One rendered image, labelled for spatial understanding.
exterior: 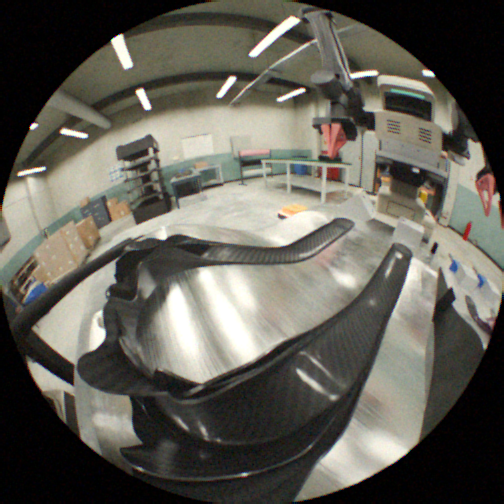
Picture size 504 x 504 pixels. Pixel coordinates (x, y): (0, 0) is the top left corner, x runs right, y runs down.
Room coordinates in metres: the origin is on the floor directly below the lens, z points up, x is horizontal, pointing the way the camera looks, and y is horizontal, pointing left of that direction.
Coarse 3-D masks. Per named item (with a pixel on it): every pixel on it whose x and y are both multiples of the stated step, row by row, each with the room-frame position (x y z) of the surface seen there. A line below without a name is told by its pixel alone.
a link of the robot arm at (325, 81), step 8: (320, 72) 0.34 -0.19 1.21; (328, 72) 0.32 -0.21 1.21; (312, 80) 0.35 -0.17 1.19; (320, 80) 0.33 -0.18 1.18; (328, 80) 0.31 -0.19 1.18; (336, 80) 0.32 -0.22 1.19; (320, 88) 0.34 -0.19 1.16; (328, 88) 0.33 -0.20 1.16; (336, 88) 0.33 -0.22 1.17; (344, 88) 0.37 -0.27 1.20; (352, 88) 0.38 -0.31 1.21; (328, 96) 0.35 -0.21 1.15; (336, 96) 0.34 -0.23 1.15; (352, 96) 0.37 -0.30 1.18
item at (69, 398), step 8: (48, 392) -0.13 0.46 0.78; (56, 392) -0.11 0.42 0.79; (64, 392) -0.09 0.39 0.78; (64, 400) -0.11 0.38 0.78; (72, 400) -0.10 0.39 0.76; (64, 408) -0.13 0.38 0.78; (72, 408) -0.12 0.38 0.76; (64, 416) -0.14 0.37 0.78; (72, 416) -0.14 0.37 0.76; (72, 424) -0.15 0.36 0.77
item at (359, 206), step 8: (360, 192) 0.23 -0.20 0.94; (352, 200) 0.23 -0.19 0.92; (360, 200) 0.22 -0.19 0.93; (368, 200) 0.22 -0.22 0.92; (344, 208) 0.24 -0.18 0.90; (352, 208) 0.23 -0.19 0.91; (360, 208) 0.22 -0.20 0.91; (368, 208) 0.21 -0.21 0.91; (352, 216) 0.23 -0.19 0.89; (360, 216) 0.21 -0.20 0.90; (368, 216) 0.20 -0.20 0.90
